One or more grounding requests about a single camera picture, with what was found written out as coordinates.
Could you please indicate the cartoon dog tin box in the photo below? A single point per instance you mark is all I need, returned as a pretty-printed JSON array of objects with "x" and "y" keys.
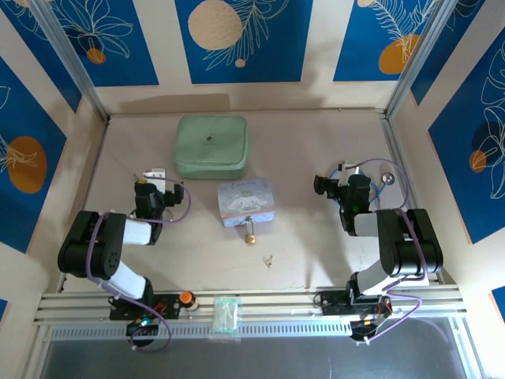
[{"x": 244, "y": 201}]

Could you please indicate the small silver key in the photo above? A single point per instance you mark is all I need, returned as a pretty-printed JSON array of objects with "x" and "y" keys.
[{"x": 269, "y": 260}]

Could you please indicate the small brass padlock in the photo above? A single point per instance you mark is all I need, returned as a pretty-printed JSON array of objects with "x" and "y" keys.
[{"x": 251, "y": 238}]

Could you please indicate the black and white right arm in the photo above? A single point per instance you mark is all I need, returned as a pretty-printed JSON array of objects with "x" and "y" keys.
[{"x": 410, "y": 245}]

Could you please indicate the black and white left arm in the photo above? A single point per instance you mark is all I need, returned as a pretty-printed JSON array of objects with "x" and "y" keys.
[{"x": 88, "y": 252}]

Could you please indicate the blue stethoscope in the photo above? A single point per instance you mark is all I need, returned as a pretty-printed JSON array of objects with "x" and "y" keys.
[{"x": 387, "y": 178}]

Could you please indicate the mint green zipper pouch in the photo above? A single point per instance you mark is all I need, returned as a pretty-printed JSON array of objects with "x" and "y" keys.
[{"x": 211, "y": 146}]

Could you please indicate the orange emergency stop button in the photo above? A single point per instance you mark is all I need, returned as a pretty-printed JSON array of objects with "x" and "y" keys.
[{"x": 186, "y": 298}]

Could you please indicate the black connector board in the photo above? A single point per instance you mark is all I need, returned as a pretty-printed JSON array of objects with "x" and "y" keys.
[
  {"x": 142, "y": 327},
  {"x": 367, "y": 329}
]

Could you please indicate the clear plastic bag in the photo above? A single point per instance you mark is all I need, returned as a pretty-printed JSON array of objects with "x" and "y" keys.
[{"x": 225, "y": 316}]

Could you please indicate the aluminium side rail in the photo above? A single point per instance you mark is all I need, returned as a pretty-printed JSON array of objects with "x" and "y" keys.
[
  {"x": 402, "y": 166},
  {"x": 83, "y": 205}
]

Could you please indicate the blue floral wall panel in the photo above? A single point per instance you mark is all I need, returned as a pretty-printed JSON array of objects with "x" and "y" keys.
[
  {"x": 23, "y": 118},
  {"x": 268, "y": 51},
  {"x": 457, "y": 158},
  {"x": 43, "y": 59},
  {"x": 363, "y": 39},
  {"x": 453, "y": 47},
  {"x": 118, "y": 59}
]

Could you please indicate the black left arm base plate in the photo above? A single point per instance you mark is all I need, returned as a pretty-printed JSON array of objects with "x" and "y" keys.
[{"x": 165, "y": 306}]

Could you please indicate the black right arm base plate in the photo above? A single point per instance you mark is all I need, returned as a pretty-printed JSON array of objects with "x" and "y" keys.
[{"x": 335, "y": 304}]

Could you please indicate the aluminium frame post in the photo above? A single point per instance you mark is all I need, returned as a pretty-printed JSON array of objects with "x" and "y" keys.
[
  {"x": 69, "y": 59},
  {"x": 418, "y": 55}
]

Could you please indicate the aluminium table edge rail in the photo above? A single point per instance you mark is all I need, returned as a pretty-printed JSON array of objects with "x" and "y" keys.
[{"x": 276, "y": 304}]

